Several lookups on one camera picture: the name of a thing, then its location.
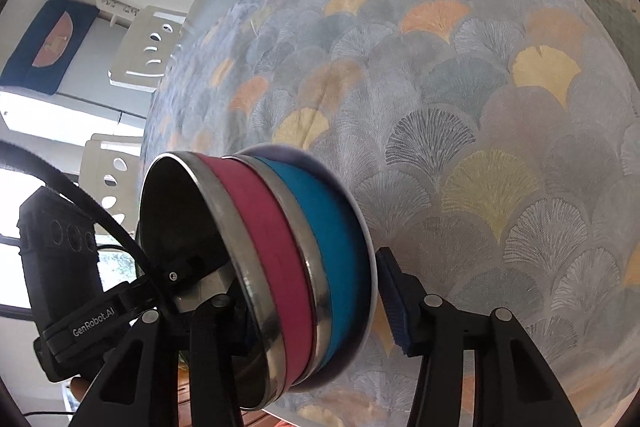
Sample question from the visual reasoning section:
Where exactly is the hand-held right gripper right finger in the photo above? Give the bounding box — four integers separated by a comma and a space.
375, 247, 583, 427

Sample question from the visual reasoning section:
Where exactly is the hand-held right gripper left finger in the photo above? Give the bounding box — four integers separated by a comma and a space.
72, 294, 251, 427

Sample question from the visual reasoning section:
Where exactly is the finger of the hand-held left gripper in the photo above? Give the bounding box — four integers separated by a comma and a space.
150, 252, 233, 308

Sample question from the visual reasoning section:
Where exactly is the pink dotted ceramic bowl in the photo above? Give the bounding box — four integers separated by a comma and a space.
235, 144, 379, 393

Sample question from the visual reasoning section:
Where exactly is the pink steel bowl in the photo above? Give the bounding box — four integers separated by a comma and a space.
137, 151, 321, 410

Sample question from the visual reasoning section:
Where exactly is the blue steel bowl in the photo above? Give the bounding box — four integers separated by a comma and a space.
222, 154, 373, 383

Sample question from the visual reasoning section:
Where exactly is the white plastic chair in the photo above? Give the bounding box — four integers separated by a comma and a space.
107, 5, 193, 94
80, 133, 147, 228

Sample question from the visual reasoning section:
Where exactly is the leaf patterned tablecloth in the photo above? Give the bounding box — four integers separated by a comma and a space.
140, 0, 640, 427

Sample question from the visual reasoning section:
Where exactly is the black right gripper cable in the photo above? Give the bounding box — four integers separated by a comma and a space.
0, 139, 176, 313

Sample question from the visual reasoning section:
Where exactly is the blue wall hanging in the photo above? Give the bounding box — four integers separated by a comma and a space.
0, 0, 98, 96

